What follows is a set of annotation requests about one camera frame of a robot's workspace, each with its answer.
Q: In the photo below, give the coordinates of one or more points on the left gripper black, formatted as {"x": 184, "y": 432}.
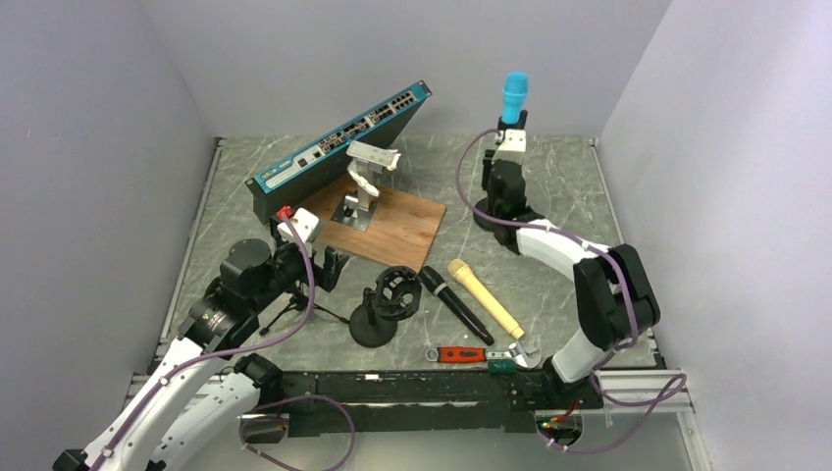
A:
{"x": 327, "y": 276}

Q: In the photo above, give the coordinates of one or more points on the black tripod shock mount stand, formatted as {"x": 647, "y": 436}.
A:
{"x": 297, "y": 303}

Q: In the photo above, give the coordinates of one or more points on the black clip mic stand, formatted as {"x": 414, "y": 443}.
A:
{"x": 500, "y": 209}

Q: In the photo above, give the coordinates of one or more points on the beige gold microphone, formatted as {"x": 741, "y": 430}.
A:
{"x": 465, "y": 276}

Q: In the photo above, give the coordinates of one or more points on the black round base mic stand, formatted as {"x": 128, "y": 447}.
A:
{"x": 395, "y": 298}

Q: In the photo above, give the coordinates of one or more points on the black microphone blue foam head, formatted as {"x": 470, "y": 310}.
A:
{"x": 437, "y": 285}

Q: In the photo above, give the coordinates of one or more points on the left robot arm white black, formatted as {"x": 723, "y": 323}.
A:
{"x": 208, "y": 375}

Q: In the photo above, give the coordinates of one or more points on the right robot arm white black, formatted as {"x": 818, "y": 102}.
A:
{"x": 615, "y": 300}

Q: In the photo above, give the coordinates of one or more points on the brown wooden board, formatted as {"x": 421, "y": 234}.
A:
{"x": 400, "y": 231}

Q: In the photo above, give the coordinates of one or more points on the green small connector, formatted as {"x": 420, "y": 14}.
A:
{"x": 503, "y": 367}

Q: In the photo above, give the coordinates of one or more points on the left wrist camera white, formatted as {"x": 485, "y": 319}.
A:
{"x": 292, "y": 225}

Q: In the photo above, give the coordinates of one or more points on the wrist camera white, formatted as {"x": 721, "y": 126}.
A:
{"x": 292, "y": 225}
{"x": 510, "y": 144}

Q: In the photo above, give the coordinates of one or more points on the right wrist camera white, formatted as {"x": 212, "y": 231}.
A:
{"x": 510, "y": 144}

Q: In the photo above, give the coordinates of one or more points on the blue network switch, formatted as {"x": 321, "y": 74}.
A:
{"x": 294, "y": 177}

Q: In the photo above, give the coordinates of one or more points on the white silver bracket fixture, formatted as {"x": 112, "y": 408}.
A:
{"x": 357, "y": 208}

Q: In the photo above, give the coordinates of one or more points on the red handled adjustable wrench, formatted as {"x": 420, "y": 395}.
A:
{"x": 515, "y": 352}

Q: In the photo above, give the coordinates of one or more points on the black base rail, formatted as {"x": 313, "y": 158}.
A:
{"x": 312, "y": 404}

